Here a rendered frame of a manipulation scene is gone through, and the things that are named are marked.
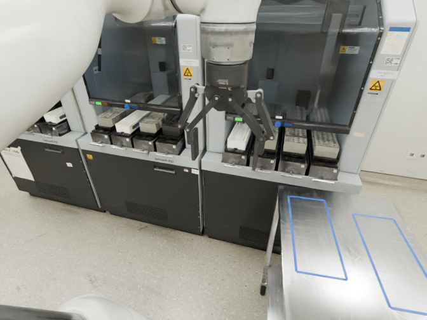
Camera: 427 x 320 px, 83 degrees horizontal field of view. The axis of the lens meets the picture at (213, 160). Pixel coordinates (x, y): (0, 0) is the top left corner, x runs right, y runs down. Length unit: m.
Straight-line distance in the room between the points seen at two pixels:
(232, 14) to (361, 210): 0.89
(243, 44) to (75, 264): 1.83
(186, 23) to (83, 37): 1.11
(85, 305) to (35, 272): 1.52
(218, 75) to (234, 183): 1.05
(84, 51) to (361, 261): 0.88
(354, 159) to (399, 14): 0.63
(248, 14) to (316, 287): 0.69
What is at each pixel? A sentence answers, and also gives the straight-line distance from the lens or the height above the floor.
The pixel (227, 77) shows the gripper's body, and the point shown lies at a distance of 0.43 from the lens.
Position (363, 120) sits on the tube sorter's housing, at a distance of 1.33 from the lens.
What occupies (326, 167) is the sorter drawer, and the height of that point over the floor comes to 0.81.
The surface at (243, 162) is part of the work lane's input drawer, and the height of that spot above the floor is 0.76.
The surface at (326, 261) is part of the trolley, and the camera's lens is 0.88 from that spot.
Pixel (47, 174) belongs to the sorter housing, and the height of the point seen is 0.37.
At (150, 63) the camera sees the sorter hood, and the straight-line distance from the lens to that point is 1.39.
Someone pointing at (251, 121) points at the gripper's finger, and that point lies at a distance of 0.47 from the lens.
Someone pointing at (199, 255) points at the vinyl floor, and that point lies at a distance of 1.83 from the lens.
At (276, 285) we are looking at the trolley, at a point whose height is 0.28.
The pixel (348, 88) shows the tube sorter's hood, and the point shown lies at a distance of 1.25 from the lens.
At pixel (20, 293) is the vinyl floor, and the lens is 2.06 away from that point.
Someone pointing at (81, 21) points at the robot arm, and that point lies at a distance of 0.19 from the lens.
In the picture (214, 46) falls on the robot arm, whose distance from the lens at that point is 0.42.
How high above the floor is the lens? 1.48
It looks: 33 degrees down
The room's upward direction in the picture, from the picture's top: straight up
